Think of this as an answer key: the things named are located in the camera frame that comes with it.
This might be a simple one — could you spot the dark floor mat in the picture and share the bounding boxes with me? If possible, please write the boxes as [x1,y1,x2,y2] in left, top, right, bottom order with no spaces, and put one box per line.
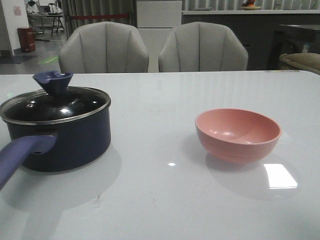
[0,55,38,65]

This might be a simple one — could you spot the dark kitchen counter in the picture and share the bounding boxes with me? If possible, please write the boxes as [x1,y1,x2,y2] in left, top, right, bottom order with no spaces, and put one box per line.
[182,10,320,70]

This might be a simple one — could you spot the dark washing machine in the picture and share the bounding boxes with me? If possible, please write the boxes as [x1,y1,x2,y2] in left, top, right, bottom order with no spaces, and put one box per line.
[266,24,320,70]

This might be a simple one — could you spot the dark blue saucepan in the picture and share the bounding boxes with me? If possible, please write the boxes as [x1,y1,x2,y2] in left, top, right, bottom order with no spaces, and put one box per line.
[0,86,112,191]

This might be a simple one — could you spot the red barrier belt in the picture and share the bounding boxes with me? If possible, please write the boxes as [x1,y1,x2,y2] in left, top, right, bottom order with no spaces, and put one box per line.
[70,13,130,20]

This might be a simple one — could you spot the pink bowl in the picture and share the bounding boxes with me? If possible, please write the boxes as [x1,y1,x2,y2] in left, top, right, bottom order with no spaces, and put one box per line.
[195,108,282,164]

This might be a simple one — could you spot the left beige upholstered chair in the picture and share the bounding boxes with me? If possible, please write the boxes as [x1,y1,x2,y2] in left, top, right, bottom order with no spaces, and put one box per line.
[58,21,149,74]

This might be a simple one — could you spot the beige upholstered chair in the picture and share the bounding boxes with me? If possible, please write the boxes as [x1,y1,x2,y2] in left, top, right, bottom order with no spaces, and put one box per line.
[58,21,149,74]
[158,21,249,73]

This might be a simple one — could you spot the red bin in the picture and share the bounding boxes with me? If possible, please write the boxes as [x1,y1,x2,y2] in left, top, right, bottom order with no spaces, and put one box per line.
[17,27,36,53]

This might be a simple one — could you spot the glass lid with blue knob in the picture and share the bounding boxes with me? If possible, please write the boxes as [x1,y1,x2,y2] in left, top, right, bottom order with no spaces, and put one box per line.
[0,70,111,126]

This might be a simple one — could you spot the fruit bowl on counter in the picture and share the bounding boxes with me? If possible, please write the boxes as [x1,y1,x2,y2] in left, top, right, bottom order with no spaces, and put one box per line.
[241,0,261,11]

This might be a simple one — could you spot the white refrigerator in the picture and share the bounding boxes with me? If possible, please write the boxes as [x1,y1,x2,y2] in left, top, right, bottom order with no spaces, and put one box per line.
[136,0,182,73]

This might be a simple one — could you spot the background desk with items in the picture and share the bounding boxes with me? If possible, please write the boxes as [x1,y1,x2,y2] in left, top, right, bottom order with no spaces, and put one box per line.
[25,0,65,36]

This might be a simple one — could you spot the right beige upholstered chair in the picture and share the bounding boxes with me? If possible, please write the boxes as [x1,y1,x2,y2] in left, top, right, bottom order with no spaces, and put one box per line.
[158,21,249,73]

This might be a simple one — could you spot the grey curtain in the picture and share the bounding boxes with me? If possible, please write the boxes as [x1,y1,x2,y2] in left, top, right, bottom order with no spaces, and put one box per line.
[62,0,137,38]

